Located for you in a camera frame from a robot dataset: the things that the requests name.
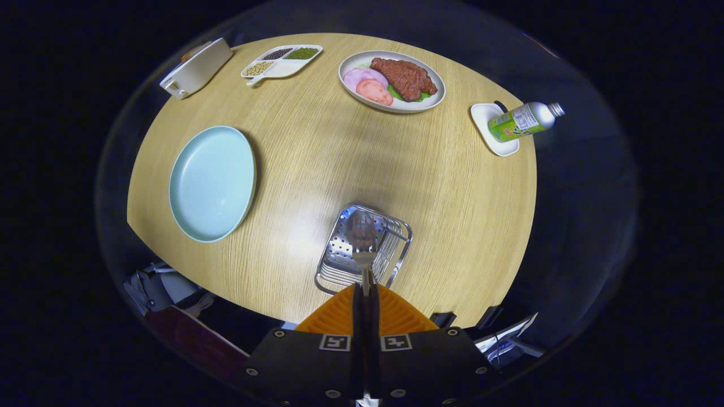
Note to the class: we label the pale pink ham slice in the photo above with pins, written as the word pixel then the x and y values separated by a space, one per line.
pixel 359 76

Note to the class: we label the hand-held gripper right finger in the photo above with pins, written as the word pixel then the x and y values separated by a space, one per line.
pixel 430 362

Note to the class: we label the white square coaster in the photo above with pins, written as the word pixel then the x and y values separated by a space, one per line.
pixel 483 121

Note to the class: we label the green lettuce leaf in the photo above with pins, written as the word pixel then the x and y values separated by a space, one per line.
pixel 399 96

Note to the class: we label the brown steak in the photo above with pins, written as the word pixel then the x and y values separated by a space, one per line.
pixel 404 76

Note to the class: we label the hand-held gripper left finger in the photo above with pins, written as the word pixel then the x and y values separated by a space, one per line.
pixel 305 362

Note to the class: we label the metal cutlery rack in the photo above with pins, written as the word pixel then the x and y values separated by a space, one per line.
pixel 336 257

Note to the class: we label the red pink ham slice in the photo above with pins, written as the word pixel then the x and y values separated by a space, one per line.
pixel 374 91

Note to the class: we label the black table clamp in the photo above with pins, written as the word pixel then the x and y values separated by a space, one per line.
pixel 489 316
pixel 443 319

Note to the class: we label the green mung beans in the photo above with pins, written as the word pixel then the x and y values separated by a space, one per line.
pixel 301 53

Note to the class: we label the dark red seat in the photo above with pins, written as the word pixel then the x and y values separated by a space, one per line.
pixel 192 339

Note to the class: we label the toasted bread slice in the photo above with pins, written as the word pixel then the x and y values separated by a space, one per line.
pixel 192 52

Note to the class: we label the white oval plate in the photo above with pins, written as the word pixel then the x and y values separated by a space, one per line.
pixel 353 62

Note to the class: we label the dark red beans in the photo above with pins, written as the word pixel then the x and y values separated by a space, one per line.
pixel 277 54

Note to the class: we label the yellow soybeans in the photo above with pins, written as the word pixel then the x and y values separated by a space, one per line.
pixel 259 68

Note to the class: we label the silver bottle with green label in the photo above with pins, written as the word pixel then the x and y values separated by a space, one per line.
pixel 523 121

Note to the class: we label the light blue plate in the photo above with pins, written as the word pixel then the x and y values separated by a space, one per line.
pixel 212 183

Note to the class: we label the white toaster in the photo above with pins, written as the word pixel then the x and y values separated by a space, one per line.
pixel 198 70

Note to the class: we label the white divided dish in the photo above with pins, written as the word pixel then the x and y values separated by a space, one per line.
pixel 285 69

